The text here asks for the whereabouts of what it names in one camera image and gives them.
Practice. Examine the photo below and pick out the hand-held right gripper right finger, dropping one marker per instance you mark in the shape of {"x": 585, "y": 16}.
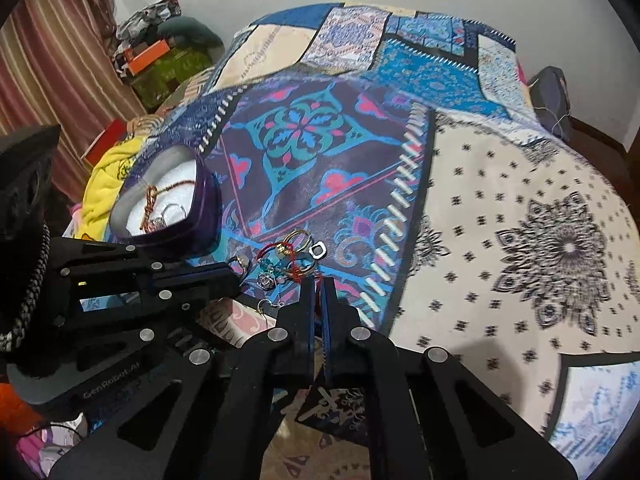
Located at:
{"x": 327, "y": 310}

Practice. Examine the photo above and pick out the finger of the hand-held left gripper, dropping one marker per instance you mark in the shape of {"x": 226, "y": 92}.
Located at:
{"x": 125, "y": 331}
{"x": 227, "y": 280}

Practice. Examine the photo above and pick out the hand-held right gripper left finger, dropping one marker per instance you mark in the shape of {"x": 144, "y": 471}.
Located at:
{"x": 308, "y": 310}

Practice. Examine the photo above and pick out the purple heart-shaped jewelry box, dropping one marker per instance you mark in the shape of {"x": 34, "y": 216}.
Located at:
{"x": 202, "y": 210}

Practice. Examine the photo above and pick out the silver pendant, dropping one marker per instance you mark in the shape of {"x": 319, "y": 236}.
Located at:
{"x": 266, "y": 281}

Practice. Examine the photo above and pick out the silver hook earring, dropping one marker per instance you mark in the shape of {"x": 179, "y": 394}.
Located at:
{"x": 267, "y": 306}

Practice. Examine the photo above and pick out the teal bead charm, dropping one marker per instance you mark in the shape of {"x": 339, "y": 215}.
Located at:
{"x": 267, "y": 265}

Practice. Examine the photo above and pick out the yellow cloth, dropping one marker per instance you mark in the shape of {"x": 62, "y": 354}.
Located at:
{"x": 107, "y": 185}

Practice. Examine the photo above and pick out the red box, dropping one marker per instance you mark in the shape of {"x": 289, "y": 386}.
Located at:
{"x": 107, "y": 137}

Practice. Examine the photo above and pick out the pink cloth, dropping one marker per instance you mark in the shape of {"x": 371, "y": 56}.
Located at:
{"x": 42, "y": 452}

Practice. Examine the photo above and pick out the striped curtain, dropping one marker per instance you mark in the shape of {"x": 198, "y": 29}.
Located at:
{"x": 50, "y": 60}

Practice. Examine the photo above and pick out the green patterned bag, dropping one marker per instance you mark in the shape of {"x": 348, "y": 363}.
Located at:
{"x": 170, "y": 77}

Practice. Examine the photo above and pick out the orange box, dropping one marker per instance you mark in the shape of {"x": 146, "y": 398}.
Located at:
{"x": 147, "y": 57}

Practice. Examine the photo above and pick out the patchwork printed bedspread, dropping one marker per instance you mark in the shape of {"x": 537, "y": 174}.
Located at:
{"x": 500, "y": 200}

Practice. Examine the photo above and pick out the black white printed bag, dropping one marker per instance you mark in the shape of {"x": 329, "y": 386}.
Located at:
{"x": 150, "y": 15}

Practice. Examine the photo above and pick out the grey green pillow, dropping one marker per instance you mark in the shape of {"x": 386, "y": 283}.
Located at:
{"x": 195, "y": 35}

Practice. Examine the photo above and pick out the dark bag by wall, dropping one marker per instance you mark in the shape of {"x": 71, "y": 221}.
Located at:
{"x": 549, "y": 95}

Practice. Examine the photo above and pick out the wooden bed frame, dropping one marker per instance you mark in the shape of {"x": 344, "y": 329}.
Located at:
{"x": 605, "y": 142}

